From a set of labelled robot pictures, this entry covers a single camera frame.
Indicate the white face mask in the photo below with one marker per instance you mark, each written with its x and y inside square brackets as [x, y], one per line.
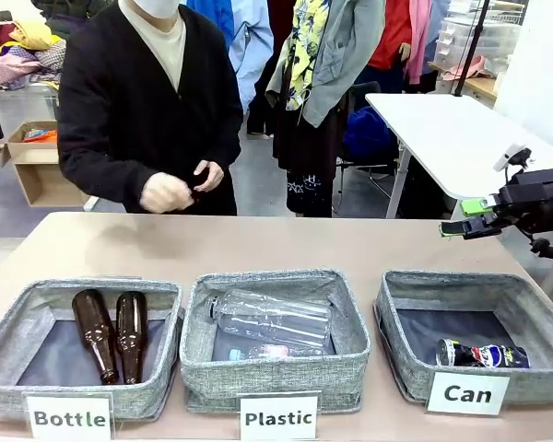
[159, 7]

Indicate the white Can sign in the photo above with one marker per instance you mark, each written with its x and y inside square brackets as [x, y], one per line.
[467, 393]

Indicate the yellow cloth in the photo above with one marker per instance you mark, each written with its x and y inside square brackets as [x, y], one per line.
[32, 34]

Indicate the small plastic bottle blue cap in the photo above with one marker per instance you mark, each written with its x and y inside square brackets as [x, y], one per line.
[267, 352]

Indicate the cardboard box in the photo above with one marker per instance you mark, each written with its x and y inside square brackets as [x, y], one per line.
[37, 179]

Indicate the white Plastic sign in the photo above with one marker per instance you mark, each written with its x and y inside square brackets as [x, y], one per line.
[278, 418]

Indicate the black printed skirt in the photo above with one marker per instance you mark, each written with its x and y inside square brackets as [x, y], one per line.
[309, 156]

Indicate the wooden desk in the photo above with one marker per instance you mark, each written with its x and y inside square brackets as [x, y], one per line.
[479, 85]

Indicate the yellow floral shirt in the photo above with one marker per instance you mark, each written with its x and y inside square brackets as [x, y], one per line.
[304, 50]

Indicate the person's right forearm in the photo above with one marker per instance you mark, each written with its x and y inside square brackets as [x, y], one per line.
[106, 179]

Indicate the pink checkered cloth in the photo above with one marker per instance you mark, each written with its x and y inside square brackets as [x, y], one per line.
[14, 66]

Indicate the dark green garment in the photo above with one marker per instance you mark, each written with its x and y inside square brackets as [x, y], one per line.
[74, 18]

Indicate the blue coat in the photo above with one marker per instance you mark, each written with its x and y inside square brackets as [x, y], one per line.
[366, 133]

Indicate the clear plastic storage drawers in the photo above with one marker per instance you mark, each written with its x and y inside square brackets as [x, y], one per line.
[488, 37]

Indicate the white Bottle sign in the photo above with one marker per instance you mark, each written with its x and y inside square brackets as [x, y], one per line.
[69, 418]

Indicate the grey fabric basket bottle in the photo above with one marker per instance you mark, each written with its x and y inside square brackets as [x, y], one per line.
[9, 387]

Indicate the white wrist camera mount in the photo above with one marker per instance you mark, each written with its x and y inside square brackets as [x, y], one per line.
[509, 159]

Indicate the crushed black soda can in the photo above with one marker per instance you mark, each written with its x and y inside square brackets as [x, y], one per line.
[484, 357]

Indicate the black office chair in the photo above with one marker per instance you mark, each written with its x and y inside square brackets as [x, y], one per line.
[366, 92]

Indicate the light blue jacket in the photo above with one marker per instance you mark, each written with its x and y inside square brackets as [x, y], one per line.
[249, 55]

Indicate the black stand pole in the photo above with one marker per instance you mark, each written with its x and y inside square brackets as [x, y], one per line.
[472, 46]

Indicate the red garment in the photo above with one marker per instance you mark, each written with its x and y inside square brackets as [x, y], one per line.
[391, 32]

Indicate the white side table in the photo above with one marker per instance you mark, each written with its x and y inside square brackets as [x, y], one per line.
[442, 133]

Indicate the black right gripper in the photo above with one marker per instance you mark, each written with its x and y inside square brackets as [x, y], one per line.
[539, 202]

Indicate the grey hooded jacket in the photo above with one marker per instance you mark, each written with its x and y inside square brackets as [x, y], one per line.
[341, 55]

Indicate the person's left forearm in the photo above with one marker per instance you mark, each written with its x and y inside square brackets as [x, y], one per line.
[230, 154]

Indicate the grey fabric basket can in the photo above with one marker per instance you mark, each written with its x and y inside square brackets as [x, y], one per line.
[405, 364]

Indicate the large clear plastic bottle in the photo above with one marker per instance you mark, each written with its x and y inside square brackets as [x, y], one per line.
[267, 317]

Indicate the person in black cardigan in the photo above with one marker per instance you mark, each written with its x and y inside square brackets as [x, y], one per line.
[120, 92]

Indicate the person's left hand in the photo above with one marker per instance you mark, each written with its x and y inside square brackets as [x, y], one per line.
[210, 177]

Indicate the pink garment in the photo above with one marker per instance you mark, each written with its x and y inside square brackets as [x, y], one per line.
[419, 37]

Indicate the orange items in box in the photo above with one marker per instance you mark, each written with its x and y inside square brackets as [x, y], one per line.
[41, 136]

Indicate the brown glass bottle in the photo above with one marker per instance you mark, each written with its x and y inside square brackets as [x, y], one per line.
[131, 331]
[94, 331]

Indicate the houndstooth cloth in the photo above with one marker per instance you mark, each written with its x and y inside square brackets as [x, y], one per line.
[53, 55]

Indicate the person's right hand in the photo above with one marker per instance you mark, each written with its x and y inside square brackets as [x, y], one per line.
[163, 193]

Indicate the grey fabric basket plastic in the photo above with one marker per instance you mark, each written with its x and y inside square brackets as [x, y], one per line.
[276, 382]

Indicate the beige undershirt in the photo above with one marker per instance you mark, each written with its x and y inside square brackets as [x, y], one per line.
[166, 46]

